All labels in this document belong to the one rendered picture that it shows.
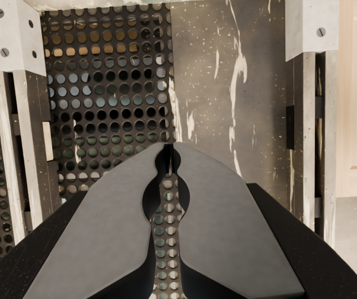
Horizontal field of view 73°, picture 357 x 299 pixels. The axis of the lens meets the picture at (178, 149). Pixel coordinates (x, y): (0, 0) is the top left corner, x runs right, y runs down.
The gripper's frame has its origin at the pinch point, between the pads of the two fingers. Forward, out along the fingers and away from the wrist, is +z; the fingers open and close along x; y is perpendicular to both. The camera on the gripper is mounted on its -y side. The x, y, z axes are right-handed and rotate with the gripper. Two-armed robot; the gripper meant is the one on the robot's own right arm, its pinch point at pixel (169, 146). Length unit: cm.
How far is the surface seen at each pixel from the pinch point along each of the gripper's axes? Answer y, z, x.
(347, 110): 12.8, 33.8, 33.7
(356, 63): 5, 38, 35
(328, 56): 2.3, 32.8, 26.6
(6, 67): 1.5, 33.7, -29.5
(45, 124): 13.0, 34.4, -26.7
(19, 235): 29.9, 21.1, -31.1
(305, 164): 19.2, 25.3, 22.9
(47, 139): 15.7, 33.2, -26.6
